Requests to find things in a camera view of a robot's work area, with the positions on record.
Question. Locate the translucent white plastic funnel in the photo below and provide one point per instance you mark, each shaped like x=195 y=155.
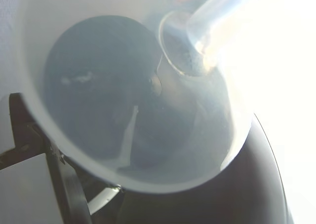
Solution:
x=74 y=11

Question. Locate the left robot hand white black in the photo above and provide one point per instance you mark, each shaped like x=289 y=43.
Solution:
x=222 y=204

